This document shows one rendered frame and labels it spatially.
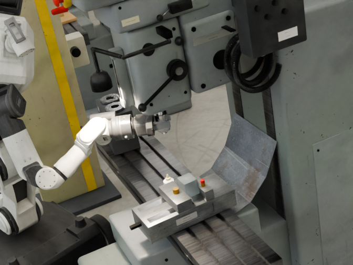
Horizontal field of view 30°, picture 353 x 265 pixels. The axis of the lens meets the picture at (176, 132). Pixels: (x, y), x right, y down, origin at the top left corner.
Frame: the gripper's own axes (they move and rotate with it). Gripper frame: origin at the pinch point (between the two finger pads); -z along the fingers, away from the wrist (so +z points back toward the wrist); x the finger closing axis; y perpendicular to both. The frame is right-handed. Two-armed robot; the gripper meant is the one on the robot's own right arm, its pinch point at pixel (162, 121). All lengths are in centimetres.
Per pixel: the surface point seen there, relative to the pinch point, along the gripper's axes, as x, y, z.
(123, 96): -7.0, -15.2, 10.6
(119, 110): 41.6, 12.3, 21.7
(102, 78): -12.2, -24.9, 15.3
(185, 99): -6.2, -10.5, -10.1
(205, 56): -4.3, -24.1, -18.9
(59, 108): 153, 57, 78
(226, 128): 219, 123, -22
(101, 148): 49, 33, 35
